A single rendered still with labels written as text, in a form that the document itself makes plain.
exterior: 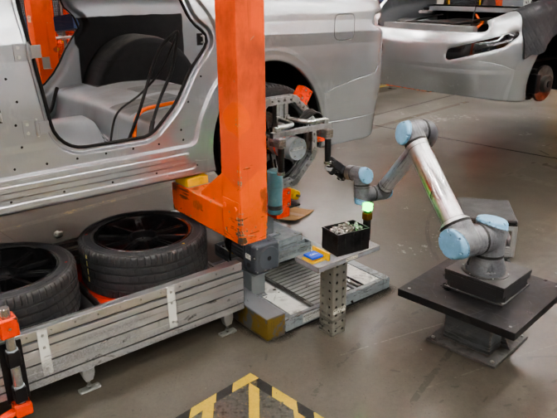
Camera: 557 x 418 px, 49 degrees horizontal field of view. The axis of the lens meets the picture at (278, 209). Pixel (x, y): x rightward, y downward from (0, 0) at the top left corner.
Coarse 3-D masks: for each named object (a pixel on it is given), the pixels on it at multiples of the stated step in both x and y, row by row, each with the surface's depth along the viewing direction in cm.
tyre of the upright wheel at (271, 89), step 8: (272, 88) 345; (280, 88) 349; (288, 88) 353; (216, 120) 345; (216, 128) 343; (216, 136) 343; (216, 144) 344; (216, 152) 346; (216, 160) 349; (216, 168) 356; (288, 176) 371
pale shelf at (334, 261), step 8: (320, 248) 311; (376, 248) 313; (296, 256) 301; (336, 256) 301; (344, 256) 301; (352, 256) 303; (360, 256) 306; (304, 264) 297; (320, 264) 293; (328, 264) 293; (336, 264) 297; (320, 272) 291
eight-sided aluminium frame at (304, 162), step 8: (272, 96) 343; (280, 96) 345; (288, 96) 344; (296, 96) 347; (272, 104) 338; (296, 104) 350; (304, 104) 353; (312, 136) 363; (312, 144) 365; (312, 152) 367; (304, 160) 370; (312, 160) 369; (296, 168) 368; (304, 168) 366; (296, 176) 364; (288, 184) 362; (296, 184) 366
